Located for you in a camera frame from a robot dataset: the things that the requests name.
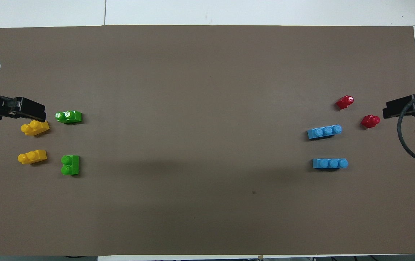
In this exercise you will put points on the plain green two-stud brick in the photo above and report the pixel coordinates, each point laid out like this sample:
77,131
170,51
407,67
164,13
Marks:
70,165

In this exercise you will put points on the blue three-stud brick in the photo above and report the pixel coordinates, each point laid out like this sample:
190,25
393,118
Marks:
324,131
330,164

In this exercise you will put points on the yellow two-stud brick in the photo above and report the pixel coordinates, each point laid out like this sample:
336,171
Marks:
35,128
33,157

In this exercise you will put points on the red single-stud brick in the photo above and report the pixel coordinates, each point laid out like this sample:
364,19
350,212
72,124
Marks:
345,102
370,121

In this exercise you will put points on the green brick with white-marked studs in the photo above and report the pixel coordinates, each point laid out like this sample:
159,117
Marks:
70,116

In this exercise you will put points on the brown table mat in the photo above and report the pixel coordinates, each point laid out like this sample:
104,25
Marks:
207,90

